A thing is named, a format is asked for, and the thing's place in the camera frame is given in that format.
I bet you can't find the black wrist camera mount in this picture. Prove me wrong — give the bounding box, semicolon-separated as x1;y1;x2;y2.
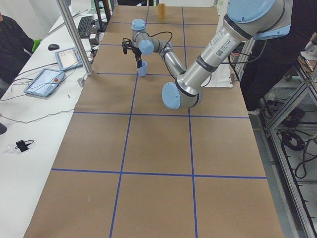
121;38;131;55

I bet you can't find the far teach pendant tablet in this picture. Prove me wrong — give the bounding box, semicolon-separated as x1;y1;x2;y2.
54;47;83;71

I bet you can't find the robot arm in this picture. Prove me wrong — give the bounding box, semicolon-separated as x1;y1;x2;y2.
122;0;293;110

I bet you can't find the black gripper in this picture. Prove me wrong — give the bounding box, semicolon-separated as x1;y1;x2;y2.
130;41;142;68

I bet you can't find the near teach pendant tablet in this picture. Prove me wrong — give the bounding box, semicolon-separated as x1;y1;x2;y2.
24;68;65;98

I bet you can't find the light blue plastic cup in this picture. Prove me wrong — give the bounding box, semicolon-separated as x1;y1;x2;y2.
137;60;147;77

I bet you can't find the black small device on table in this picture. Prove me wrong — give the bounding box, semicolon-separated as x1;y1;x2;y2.
15;140;34;152

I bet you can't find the black keyboard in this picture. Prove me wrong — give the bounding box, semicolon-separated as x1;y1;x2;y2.
77;15;94;39

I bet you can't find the teach pendant tablet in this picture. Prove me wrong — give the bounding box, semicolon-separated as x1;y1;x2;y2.
54;47;83;71
24;68;65;98

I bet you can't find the aluminium frame post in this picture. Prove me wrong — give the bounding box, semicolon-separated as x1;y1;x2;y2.
56;0;93;76

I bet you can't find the standing person in black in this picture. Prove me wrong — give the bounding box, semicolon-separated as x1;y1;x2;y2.
240;0;317;115

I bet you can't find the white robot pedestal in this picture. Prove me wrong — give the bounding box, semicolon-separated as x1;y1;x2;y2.
201;64;233;88

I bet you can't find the black computer mouse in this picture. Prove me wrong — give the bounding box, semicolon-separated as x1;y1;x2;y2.
48;44;59;51

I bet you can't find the bamboo wooden cup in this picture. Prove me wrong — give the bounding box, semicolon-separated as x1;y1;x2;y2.
158;3;166;19

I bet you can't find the seated person in black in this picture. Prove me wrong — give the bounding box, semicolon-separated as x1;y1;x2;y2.
0;15;34;96

